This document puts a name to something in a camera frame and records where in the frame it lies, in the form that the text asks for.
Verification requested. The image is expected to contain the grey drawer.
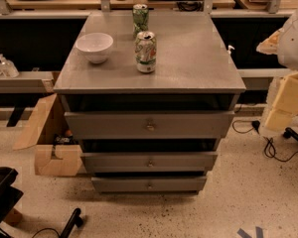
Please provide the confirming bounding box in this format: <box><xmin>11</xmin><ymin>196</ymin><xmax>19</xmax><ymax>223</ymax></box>
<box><xmin>65</xmin><ymin>111</ymin><xmax>234</xmax><ymax>140</ymax></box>
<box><xmin>91</xmin><ymin>177</ymin><xmax>207</xmax><ymax>193</ymax></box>
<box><xmin>81</xmin><ymin>152</ymin><xmax>218</xmax><ymax>174</ymax></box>

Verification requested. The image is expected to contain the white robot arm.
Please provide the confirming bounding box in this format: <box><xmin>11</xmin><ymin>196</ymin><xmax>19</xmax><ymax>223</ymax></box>
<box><xmin>256</xmin><ymin>9</ymin><xmax>298</xmax><ymax>136</ymax></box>

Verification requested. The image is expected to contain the grey drawer cabinet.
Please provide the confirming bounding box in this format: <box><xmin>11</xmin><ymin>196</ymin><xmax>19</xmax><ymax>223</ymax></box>
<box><xmin>53</xmin><ymin>9</ymin><xmax>247</xmax><ymax>196</ymax></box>

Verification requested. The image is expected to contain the grey bottom drawer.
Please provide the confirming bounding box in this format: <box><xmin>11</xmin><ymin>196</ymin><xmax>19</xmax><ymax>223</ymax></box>
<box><xmin>91</xmin><ymin>177</ymin><xmax>207</xmax><ymax>193</ymax></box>

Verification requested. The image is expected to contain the grey top drawer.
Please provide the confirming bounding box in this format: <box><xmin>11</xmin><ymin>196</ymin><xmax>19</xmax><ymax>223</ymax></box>
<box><xmin>65</xmin><ymin>111</ymin><xmax>234</xmax><ymax>140</ymax></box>

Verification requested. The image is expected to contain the open cardboard box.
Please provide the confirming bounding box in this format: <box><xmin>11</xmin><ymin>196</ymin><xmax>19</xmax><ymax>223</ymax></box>
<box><xmin>13</xmin><ymin>93</ymin><xmax>82</xmax><ymax>177</ymax></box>

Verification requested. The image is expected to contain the white pump dispenser top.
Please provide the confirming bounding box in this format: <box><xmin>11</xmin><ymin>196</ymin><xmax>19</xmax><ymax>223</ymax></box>
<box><xmin>227</xmin><ymin>45</ymin><xmax>235</xmax><ymax>55</ymax></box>

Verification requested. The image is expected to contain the white green soda can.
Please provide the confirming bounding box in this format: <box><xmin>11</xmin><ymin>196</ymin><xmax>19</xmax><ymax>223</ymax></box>
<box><xmin>135</xmin><ymin>31</ymin><xmax>156</xmax><ymax>73</ymax></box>

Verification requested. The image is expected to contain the white ceramic bowl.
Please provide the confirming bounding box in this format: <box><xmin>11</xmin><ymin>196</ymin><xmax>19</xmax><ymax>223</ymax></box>
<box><xmin>74</xmin><ymin>33</ymin><xmax>113</xmax><ymax>63</ymax></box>

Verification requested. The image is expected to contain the clear sanitizer bottle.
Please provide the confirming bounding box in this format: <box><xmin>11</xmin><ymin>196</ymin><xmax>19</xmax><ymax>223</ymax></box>
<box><xmin>0</xmin><ymin>54</ymin><xmax>19</xmax><ymax>78</ymax></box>

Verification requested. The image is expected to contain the black power adapter cable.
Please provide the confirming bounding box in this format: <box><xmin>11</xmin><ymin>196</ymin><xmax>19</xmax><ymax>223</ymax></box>
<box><xmin>231</xmin><ymin>119</ymin><xmax>298</xmax><ymax>163</ymax></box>

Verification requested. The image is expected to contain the grey metal shelf rail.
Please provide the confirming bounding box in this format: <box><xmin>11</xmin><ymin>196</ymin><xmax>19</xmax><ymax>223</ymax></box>
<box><xmin>0</xmin><ymin>71</ymin><xmax>54</xmax><ymax>93</ymax></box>

